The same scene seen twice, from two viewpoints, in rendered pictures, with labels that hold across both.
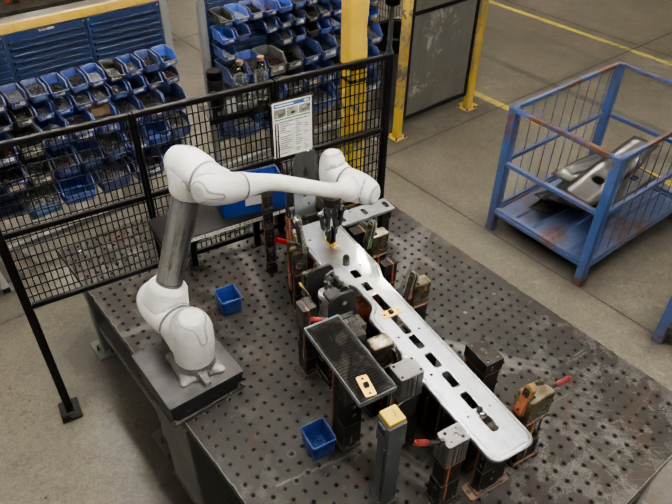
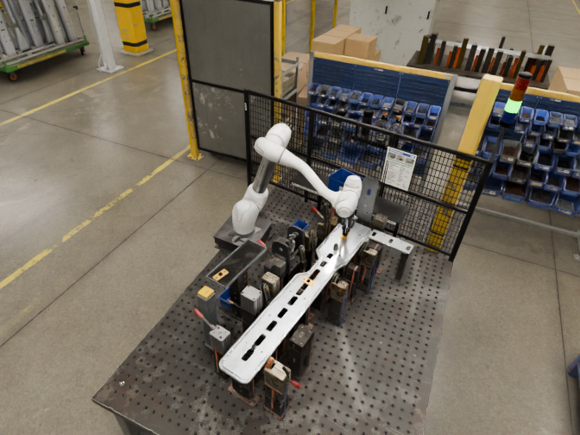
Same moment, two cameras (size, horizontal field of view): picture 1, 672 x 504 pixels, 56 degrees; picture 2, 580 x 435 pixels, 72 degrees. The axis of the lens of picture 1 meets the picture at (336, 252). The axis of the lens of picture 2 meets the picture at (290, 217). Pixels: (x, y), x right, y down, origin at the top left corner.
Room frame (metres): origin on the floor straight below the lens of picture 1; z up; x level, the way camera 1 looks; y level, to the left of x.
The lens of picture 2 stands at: (0.91, -1.57, 2.76)
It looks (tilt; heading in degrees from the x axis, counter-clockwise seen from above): 39 degrees down; 62
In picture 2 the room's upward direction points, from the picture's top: 2 degrees clockwise
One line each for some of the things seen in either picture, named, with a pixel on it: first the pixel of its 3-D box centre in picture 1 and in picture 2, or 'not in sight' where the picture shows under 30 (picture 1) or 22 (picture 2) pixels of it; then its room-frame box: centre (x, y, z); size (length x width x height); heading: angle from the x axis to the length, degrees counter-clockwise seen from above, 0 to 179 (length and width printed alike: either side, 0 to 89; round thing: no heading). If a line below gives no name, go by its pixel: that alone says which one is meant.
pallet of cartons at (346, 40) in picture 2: not in sight; (345, 68); (4.83, 4.08, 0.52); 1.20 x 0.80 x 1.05; 36
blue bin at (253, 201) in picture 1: (250, 191); (350, 186); (2.44, 0.40, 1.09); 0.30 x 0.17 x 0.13; 111
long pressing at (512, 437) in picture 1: (395, 316); (307, 285); (1.75, -0.23, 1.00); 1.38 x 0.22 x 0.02; 31
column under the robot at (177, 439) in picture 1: (209, 435); not in sight; (1.65, 0.55, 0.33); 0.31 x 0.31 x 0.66; 39
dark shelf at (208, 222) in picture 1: (248, 206); (347, 195); (2.44, 0.41, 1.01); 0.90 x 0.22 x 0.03; 121
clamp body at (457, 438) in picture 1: (446, 467); (222, 353); (1.17, -0.37, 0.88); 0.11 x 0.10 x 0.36; 121
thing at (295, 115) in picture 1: (292, 126); (398, 168); (2.69, 0.22, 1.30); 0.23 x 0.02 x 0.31; 121
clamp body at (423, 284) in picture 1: (415, 311); (337, 302); (1.90, -0.34, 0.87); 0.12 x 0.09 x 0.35; 121
